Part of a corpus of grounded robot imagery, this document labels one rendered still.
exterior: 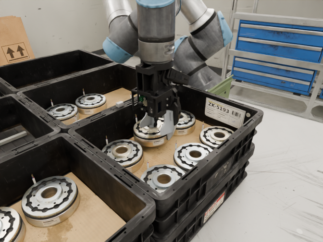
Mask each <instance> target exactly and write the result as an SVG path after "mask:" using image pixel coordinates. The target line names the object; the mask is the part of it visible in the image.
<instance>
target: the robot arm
mask: <svg viewBox="0 0 323 242"><path fill-rule="evenodd" d="M102 1H103V5H104V10H105V14H106V19H107V23H108V28H109V32H110V35H109V36H108V37H106V40H105V41H104V42H103V45H102V46H103V49H104V52H105V53H106V55H107V56H108V57H109V58H110V59H111V60H113V61H114V62H116V63H119V64H122V63H125V62H126V61H127V60H129V59H130V58H131V57H133V56H134V54H135V53H136V52H138V51H139V58H140V64H138V65H136V81H137V87H136V88H134V89H132V90H131V94H132V107H133V110H136V109H137V108H139V107H140V108H141V110H143V111H144V112H146V114H145V116H144V118H143V119H142V120H141V122H140V125H139V126H140V127H141V128H142V127H146V126H149V127H150V128H153V127H156V126H157V121H158V118H159V117H162V116H163V118H164V122H163V125H162V127H161V129H160V135H161V136H164V135H167V140H170V139H171V137H172V136H173V134H174V132H175V130H176V127H177V124H178V122H179V118H180V115H181V105H180V102H179V97H178V96H177V93H176V92H177V90H176V89H175V87H174V85H173V84H176V85H182V86H183V85H189V86H192V87H195V88H198V89H201V90H204V91H205V90H210V89H211V88H213V87H214V86H216V85H217V84H219V83H220V82H222V81H223V79H222V78H221V77H220V76H219V75H218V74H217V73H215V72H214V71H213V70H211V69H210V68H209V67H208V66H207V64H206V63H205V61H206V60H207V59H209V58H210V57H211V56H213V55H214V54H215V53H217V52H218V51H219V50H221V49H222V48H223V47H225V46H226V45H227V44H228V43H230V42H231V41H232V40H233V34H232V32H231V30H230V28H229V26H228V24H227V22H226V20H225V18H224V16H223V15H222V13H221V11H218V12H216V11H215V10H214V9H209V8H207V7H206V5H205V4H204V3H203V1H202V0H136V2H137V7H136V8H135V9H134V10H132V7H131V4H130V1H129V0H102ZM179 13H180V14H181V16H182V17H183V18H184V20H185V21H186V22H187V23H188V25H189V30H188V31H189V33H190V34H191V35H190V36H182V37H180V38H179V39H178V40H176V41H175V17H176V16H177V15H178V14H179ZM174 41H175V42H174ZM172 67H173V68H174V69H173V68H172ZM171 83H173V84H171ZM135 94H137V100H138V103H137V104H135V105H134V95H135ZM167 109H168V110H167Z"/></svg>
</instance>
